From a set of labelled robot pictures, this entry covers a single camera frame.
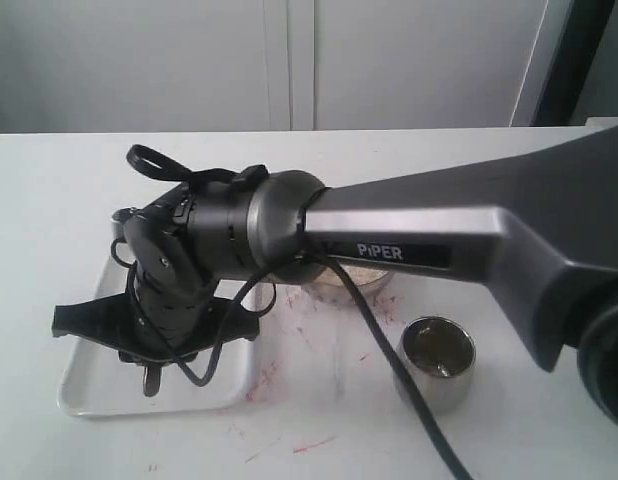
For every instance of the white rice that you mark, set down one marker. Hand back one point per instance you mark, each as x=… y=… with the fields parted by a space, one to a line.
x=359 y=275

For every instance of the brown wooden spoon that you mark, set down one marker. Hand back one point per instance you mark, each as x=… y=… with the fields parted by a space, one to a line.
x=151 y=380

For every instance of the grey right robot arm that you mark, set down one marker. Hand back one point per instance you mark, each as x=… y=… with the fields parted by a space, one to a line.
x=539 y=231

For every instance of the white cabinet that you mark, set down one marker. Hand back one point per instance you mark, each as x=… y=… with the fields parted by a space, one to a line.
x=150 y=66

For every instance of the stainless steel cup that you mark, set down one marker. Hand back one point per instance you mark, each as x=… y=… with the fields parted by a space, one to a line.
x=440 y=357

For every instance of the white rectangular tray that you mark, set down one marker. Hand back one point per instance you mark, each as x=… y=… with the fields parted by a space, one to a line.
x=97 y=384

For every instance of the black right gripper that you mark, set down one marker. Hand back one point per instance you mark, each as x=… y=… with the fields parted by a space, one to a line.
x=184 y=243

